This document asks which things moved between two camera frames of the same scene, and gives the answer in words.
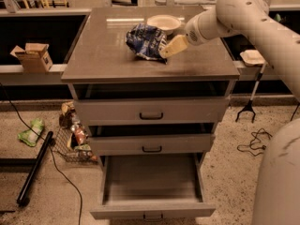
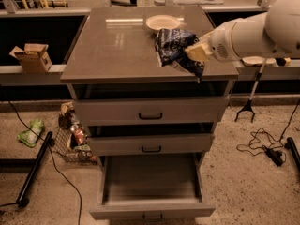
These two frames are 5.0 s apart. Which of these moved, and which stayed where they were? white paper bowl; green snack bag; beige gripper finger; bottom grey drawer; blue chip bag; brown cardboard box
Moved: beige gripper finger; blue chip bag
Stayed: brown cardboard box; bottom grey drawer; white paper bowl; green snack bag
